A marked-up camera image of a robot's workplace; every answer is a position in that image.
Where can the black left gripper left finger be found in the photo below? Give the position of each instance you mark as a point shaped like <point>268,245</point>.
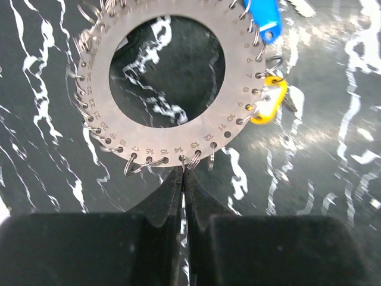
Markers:
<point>137,247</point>

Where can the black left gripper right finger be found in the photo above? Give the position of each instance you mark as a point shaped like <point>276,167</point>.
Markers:
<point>228,249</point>

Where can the round metal keyring disc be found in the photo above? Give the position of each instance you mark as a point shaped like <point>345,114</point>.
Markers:
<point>242,95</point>

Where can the yellow key tag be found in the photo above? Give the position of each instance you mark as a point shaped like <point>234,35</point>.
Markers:
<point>274,93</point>

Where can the blue key tag on disc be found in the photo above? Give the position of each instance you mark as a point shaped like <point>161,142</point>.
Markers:
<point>267,15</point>

